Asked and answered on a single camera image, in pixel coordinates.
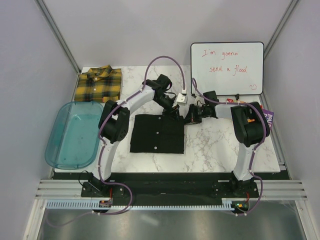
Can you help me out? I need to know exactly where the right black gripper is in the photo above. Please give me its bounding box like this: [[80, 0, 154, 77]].
[[181, 103, 209, 126]]

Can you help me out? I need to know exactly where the black long sleeve shirt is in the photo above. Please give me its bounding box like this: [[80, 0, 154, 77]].
[[130, 114, 185, 154]]

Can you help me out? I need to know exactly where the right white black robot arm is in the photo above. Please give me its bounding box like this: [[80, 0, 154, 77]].
[[184, 90, 271, 197]]

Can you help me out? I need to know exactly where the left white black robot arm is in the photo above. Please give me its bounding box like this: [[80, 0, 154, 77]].
[[92, 74, 182, 197]]

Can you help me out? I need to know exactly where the white dry-erase board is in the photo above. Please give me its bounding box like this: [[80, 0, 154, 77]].
[[190, 41, 265, 96]]

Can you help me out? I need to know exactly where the yellow plaid folded shirt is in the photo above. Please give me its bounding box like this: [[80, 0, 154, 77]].
[[74, 65, 122, 103]]

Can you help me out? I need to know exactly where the Roald Dahl paperback book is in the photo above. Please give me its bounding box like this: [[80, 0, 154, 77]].
[[225, 98, 274, 130]]

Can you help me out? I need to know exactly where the teal transparent plastic bin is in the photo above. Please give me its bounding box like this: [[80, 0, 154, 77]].
[[44, 101, 103, 171]]

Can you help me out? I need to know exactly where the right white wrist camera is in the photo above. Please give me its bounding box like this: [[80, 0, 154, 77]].
[[194, 96, 205, 107]]

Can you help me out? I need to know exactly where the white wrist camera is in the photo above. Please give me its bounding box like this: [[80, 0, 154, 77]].
[[175, 93, 188, 106], [194, 96, 205, 107]]

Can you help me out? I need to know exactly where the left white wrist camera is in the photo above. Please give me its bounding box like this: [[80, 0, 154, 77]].
[[175, 93, 188, 106]]

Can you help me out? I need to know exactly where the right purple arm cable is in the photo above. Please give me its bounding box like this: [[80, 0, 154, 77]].
[[191, 77, 272, 180]]

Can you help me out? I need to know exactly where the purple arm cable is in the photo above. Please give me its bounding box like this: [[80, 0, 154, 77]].
[[97, 55, 187, 183], [191, 77, 272, 180]]

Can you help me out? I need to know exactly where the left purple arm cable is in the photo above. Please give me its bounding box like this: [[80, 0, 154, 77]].
[[97, 55, 187, 183]]

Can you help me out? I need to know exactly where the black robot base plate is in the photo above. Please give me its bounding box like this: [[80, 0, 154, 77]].
[[81, 173, 259, 205]]

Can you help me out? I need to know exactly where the white slotted cable duct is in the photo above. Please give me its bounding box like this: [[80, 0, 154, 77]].
[[45, 199, 235, 211]]

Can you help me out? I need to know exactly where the right aluminium corner post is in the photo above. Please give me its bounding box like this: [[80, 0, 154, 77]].
[[264, 0, 301, 60]]

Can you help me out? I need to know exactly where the aluminium corner post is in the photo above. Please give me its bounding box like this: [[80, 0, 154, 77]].
[[264, 0, 301, 60], [35, 0, 81, 75]]

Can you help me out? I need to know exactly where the aluminium frame rail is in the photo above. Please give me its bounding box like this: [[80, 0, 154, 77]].
[[35, 179, 307, 201]]

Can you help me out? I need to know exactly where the left aluminium corner post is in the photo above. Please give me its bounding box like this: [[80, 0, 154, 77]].
[[35, 0, 81, 75]]

